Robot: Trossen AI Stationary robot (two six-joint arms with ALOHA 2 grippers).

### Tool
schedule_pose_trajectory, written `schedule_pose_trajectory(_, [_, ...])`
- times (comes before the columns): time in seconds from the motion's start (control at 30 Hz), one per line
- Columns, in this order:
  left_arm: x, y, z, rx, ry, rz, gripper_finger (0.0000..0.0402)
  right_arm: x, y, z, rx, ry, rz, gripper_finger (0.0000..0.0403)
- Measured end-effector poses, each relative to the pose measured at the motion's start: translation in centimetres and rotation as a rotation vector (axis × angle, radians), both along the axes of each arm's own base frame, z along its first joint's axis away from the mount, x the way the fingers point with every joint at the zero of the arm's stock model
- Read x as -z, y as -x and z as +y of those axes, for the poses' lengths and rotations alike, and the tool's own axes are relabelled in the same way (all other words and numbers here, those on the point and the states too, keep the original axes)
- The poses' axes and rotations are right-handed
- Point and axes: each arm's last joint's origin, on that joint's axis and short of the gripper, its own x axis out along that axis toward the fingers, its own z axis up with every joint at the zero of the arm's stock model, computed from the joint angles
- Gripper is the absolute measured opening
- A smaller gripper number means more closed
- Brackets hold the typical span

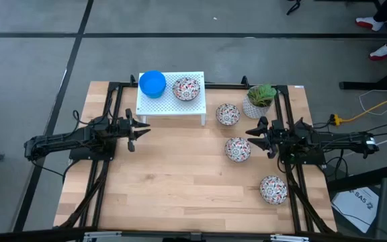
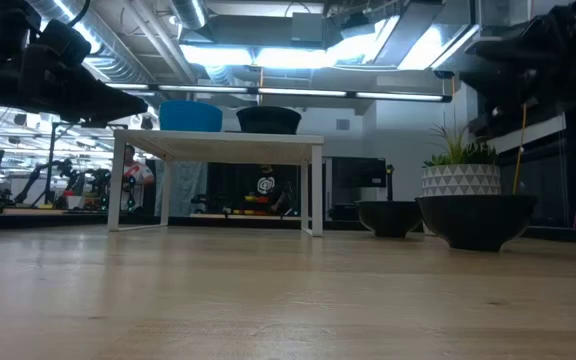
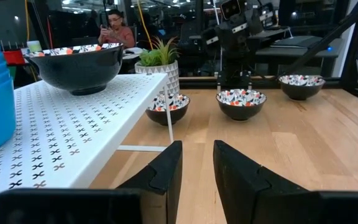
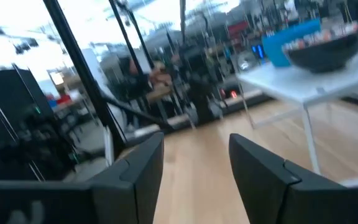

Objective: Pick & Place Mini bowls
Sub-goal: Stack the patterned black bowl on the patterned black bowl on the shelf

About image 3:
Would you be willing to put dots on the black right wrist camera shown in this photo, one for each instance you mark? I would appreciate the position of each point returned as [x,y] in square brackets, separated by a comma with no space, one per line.
[230,9]

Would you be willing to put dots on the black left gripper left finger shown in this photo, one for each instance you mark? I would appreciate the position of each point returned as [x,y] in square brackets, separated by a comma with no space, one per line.
[166,169]

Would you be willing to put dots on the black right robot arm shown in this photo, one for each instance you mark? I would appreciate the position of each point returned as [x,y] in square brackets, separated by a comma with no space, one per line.
[233,67]

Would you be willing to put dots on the white green cup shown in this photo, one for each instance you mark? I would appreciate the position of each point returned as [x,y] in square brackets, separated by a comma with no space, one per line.
[34,46]

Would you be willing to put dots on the red bin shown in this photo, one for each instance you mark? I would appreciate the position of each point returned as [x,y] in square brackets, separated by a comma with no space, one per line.
[12,57]

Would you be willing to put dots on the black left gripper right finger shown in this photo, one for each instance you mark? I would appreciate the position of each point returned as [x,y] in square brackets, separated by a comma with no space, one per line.
[244,193]

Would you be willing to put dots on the person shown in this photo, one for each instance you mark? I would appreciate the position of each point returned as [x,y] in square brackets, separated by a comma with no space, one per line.
[120,35]

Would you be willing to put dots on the white perforated metal shelf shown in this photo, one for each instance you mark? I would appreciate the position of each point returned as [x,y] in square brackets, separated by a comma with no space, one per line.
[73,130]

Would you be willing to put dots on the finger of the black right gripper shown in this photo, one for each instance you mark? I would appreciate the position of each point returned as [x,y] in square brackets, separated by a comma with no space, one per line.
[225,43]
[254,22]

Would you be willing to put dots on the black floral patterned mini bowl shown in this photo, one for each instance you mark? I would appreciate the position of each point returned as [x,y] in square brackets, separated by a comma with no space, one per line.
[241,105]
[78,71]
[301,87]
[180,109]

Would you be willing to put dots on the black background desk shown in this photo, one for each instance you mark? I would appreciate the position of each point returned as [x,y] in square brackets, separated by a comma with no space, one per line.
[291,53]

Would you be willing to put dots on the potted plant in triangle-patterned pot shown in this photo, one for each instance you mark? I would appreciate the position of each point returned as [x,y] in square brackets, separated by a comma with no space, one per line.
[160,67]

